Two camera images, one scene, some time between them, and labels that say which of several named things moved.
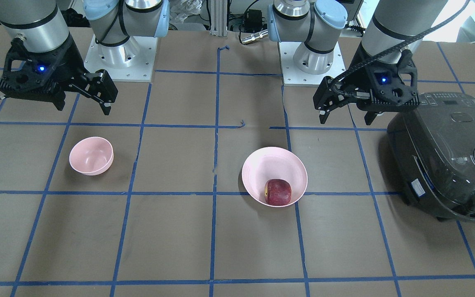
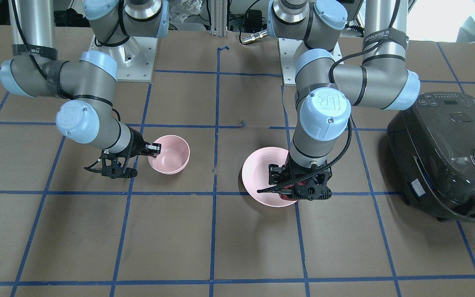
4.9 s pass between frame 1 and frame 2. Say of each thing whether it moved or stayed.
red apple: moved
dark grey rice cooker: stayed
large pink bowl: stayed
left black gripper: moved
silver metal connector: stayed
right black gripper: moved
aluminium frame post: stayed
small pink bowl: moved
